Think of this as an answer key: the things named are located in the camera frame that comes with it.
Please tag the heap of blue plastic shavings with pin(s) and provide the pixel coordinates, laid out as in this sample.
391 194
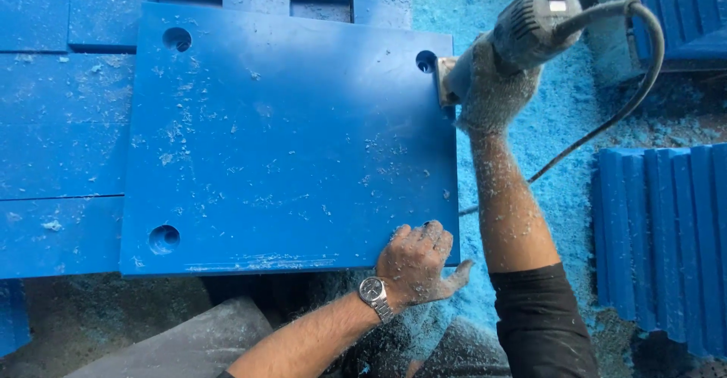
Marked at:
571 224

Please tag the person's left hand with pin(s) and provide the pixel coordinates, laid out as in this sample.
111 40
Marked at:
417 267

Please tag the small blue plastic block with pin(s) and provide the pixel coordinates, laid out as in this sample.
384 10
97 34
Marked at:
12 315

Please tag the grey electric trimmer tool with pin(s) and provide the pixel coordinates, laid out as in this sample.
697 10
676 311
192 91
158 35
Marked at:
534 26

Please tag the person's black sleeve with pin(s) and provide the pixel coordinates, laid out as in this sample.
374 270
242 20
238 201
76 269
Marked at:
539 327

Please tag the row of upright blue boards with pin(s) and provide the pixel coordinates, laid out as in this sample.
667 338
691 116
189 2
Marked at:
664 236

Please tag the silver wristwatch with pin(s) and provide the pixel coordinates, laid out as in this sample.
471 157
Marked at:
373 294

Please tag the blue plastic board with holes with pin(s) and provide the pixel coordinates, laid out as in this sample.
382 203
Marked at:
284 139

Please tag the person's grey trousers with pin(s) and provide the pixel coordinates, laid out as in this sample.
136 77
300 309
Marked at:
187 344

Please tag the person's right hand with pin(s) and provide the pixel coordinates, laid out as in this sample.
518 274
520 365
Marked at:
497 97

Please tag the bench of blue plastic slabs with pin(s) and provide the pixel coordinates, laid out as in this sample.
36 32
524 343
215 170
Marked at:
62 128

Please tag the person's right fingers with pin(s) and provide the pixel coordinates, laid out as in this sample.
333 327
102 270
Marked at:
471 74

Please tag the stack of grooved blue boards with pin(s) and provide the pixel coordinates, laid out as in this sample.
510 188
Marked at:
681 8

